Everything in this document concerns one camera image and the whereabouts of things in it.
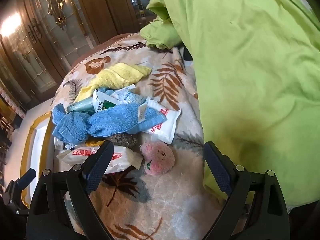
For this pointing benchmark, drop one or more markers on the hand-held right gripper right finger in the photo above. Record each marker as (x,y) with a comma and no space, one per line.
(218,171)

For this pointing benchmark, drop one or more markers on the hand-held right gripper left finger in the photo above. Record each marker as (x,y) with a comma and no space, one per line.
(96,171)

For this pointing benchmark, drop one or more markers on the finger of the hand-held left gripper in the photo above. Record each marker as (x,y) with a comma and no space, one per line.
(27,177)

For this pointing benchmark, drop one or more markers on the yellow packet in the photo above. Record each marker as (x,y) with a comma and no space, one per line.
(93,143)

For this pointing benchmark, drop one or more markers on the white packet red print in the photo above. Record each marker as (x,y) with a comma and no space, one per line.
(125,158)
(165,125)

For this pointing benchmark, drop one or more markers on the yellow rimmed white box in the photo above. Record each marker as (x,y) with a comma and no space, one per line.
(37,142)

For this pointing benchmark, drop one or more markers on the grey speckled pouch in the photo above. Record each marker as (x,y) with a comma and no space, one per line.
(122,140)

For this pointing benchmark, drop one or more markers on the blue towel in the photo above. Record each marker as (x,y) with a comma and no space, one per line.
(112,122)

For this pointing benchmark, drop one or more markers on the pink plush ball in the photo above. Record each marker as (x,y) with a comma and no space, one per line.
(157,157)

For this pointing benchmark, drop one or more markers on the teal tube pack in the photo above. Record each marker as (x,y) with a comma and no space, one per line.
(80,106)

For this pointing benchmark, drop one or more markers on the yellow towel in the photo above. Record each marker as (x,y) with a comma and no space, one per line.
(112,77)

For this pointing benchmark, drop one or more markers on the leaf print blanket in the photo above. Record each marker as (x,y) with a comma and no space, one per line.
(175,205)

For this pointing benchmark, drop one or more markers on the small packets on blanket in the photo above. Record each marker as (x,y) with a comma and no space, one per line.
(105,91)

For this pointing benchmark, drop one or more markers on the white green foil packet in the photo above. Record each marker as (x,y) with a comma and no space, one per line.
(130,96)

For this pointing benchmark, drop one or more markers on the green duvet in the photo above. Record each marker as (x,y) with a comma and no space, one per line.
(250,55)

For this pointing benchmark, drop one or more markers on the wooden glass door cabinet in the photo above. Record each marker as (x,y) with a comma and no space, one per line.
(62,17)

